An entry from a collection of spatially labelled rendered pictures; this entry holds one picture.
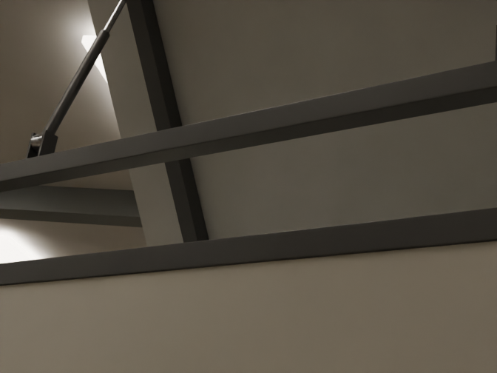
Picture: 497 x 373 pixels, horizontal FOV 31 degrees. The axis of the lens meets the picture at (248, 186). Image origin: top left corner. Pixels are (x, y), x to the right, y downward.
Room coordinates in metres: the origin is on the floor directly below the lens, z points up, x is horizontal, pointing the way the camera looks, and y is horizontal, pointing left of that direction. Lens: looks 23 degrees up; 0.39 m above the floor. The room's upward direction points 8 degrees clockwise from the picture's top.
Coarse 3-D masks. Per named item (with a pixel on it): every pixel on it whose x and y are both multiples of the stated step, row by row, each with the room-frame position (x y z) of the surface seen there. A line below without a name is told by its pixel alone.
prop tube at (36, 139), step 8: (104, 32) 1.52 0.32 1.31; (96, 40) 1.51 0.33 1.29; (104, 40) 1.52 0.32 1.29; (96, 48) 1.51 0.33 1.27; (88, 56) 1.50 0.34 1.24; (96, 56) 1.51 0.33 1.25; (88, 64) 1.50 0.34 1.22; (80, 72) 1.49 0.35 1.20; (88, 72) 1.50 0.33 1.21; (72, 80) 1.49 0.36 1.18; (80, 80) 1.49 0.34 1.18; (72, 88) 1.48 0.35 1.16; (80, 88) 1.50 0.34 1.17; (64, 96) 1.48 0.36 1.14; (72, 96) 1.48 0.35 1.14; (64, 104) 1.48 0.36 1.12; (56, 112) 1.47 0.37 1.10; (64, 112) 1.48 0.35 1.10; (56, 120) 1.47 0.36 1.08; (48, 128) 1.46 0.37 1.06; (56, 128) 1.47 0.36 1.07; (40, 136) 1.45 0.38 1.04; (32, 144) 1.46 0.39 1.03; (40, 144) 1.45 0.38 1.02
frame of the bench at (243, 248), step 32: (352, 224) 1.04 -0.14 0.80; (384, 224) 1.01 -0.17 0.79; (416, 224) 0.98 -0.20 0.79; (448, 224) 0.96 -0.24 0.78; (480, 224) 0.94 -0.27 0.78; (64, 256) 1.36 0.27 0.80; (96, 256) 1.31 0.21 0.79; (128, 256) 1.27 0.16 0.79; (160, 256) 1.23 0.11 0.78; (192, 256) 1.19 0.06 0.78; (224, 256) 1.16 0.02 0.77; (256, 256) 1.13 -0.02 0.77; (288, 256) 1.09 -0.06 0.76; (320, 256) 1.07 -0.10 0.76
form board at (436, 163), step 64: (192, 0) 1.54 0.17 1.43; (256, 0) 1.46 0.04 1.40; (320, 0) 1.39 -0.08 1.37; (384, 0) 1.33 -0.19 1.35; (448, 0) 1.27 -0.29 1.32; (128, 64) 1.71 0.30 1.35; (192, 64) 1.62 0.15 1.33; (256, 64) 1.54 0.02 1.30; (320, 64) 1.46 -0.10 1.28; (384, 64) 1.40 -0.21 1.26; (448, 64) 1.33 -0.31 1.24; (128, 128) 1.80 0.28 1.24; (384, 128) 1.46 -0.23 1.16; (448, 128) 1.40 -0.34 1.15; (256, 192) 1.70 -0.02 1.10; (320, 192) 1.61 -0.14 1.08; (384, 192) 1.54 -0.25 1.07; (448, 192) 1.47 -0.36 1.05
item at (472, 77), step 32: (480, 64) 0.94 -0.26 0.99; (352, 96) 1.05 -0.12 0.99; (384, 96) 1.02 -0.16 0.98; (416, 96) 0.99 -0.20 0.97; (448, 96) 0.97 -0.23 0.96; (480, 96) 0.96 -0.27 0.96; (192, 128) 1.22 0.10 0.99; (224, 128) 1.18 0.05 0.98; (256, 128) 1.15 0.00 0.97; (288, 128) 1.12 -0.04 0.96; (320, 128) 1.10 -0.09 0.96; (32, 160) 1.45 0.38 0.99; (64, 160) 1.39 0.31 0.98; (96, 160) 1.34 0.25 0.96; (128, 160) 1.31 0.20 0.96; (160, 160) 1.29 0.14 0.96
